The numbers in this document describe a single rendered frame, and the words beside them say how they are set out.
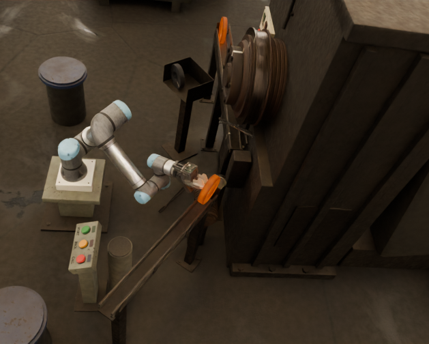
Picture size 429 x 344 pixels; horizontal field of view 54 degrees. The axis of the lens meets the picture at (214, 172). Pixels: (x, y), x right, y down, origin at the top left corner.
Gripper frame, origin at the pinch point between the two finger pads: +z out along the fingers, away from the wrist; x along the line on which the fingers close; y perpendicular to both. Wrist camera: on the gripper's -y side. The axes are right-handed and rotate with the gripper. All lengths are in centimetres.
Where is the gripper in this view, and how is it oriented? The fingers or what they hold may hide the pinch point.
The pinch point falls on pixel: (209, 186)
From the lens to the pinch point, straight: 200.4
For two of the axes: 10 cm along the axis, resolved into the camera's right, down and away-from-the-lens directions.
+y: -0.5, -7.2, -6.9
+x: 5.3, -6.0, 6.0
